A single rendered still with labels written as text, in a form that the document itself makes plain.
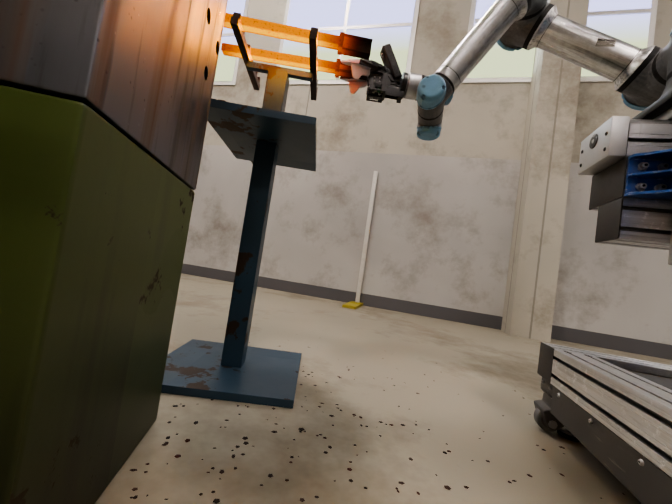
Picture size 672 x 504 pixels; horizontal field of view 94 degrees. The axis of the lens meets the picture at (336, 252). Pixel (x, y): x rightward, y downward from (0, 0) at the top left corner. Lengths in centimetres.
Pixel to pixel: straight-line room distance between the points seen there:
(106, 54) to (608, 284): 354
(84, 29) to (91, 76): 4
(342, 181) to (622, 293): 271
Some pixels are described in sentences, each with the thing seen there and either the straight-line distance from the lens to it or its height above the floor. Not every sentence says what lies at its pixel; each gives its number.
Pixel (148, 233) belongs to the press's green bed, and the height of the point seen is 36.
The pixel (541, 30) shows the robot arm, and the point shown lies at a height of 112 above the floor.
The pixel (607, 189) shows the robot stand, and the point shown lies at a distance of 97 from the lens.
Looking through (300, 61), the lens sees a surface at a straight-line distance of 115.
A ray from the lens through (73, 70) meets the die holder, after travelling 38.
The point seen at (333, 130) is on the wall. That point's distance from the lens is 369.
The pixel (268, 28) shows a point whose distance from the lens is 106.
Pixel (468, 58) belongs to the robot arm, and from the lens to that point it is 103.
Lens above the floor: 36
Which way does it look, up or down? 3 degrees up
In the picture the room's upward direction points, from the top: 8 degrees clockwise
